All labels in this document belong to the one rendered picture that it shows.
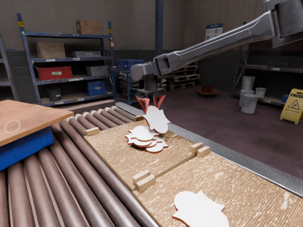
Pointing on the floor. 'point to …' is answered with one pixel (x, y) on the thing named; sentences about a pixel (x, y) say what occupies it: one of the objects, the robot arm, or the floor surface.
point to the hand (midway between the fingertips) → (151, 109)
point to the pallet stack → (182, 77)
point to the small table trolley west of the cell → (127, 88)
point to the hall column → (159, 5)
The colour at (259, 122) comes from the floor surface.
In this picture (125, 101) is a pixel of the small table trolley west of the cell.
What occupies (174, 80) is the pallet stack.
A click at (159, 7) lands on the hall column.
